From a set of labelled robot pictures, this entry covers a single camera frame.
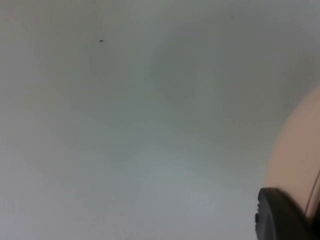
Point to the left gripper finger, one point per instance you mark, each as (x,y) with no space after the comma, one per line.
(280,217)

